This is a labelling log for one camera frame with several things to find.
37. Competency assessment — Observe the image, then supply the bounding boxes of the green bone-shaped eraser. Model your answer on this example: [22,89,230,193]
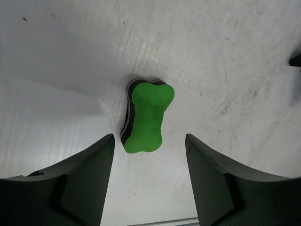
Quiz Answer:
[120,78,175,154]

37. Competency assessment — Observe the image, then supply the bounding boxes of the blue framed whiteboard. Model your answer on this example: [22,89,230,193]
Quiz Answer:
[289,54,301,68]

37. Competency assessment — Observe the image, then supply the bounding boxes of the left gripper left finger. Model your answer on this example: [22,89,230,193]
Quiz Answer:
[0,134,115,226]

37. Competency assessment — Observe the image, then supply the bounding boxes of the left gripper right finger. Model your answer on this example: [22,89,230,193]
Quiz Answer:
[185,134,301,226]

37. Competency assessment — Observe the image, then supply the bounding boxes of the aluminium mounting rail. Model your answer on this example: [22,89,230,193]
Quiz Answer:
[127,218,200,226]

